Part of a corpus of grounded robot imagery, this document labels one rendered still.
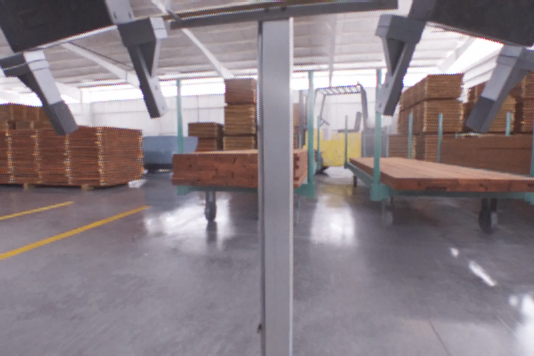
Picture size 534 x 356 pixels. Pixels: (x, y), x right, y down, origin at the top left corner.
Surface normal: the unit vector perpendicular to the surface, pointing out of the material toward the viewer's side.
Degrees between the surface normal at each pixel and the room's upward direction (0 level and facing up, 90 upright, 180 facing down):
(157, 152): 90
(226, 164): 90
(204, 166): 90
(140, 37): 113
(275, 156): 90
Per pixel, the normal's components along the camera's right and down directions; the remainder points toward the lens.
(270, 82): -0.20, 0.11
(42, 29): -0.07, 0.49
